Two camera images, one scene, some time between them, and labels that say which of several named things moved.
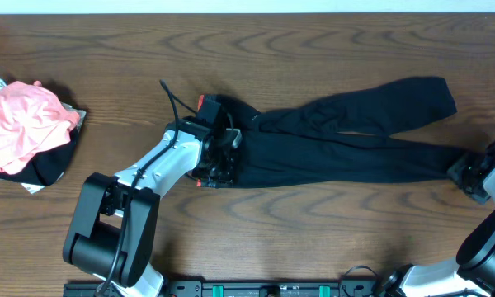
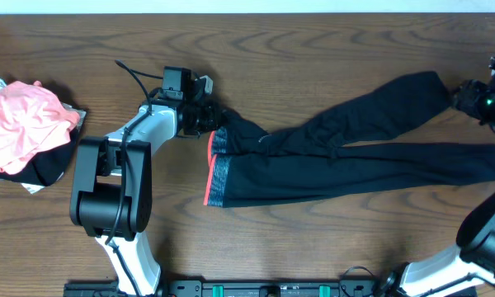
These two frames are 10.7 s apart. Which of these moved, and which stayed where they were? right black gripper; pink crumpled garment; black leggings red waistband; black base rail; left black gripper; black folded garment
Moved: black leggings red waistband; left black gripper; right black gripper
Stayed: pink crumpled garment; black base rail; black folded garment
